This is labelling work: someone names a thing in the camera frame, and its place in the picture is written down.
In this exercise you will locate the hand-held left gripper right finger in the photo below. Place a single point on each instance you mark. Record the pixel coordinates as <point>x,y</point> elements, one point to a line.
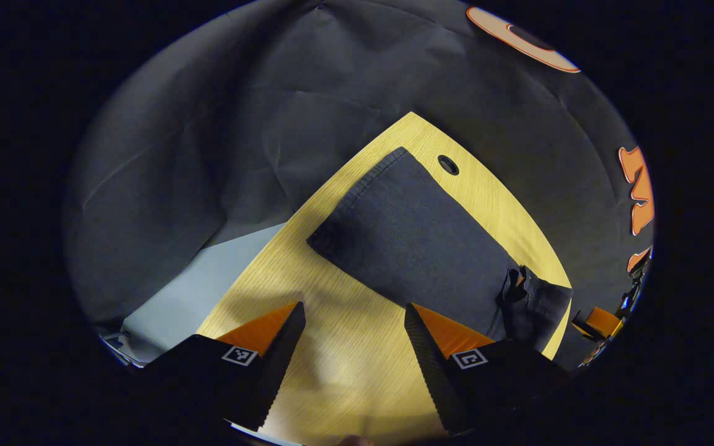
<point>431,371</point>

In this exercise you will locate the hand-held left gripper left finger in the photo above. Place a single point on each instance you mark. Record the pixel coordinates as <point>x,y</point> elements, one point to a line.
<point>279,371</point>

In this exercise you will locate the small pale object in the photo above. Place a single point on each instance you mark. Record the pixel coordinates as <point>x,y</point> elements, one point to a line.
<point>123,350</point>

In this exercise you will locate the dark denim jeans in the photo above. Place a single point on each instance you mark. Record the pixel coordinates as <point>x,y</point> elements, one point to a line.
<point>413,248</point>

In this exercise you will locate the black backdrop cloth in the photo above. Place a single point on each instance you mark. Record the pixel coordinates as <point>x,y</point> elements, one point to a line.
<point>208,155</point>

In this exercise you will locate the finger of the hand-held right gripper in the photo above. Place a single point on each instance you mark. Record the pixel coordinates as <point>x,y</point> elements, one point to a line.
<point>602,322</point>

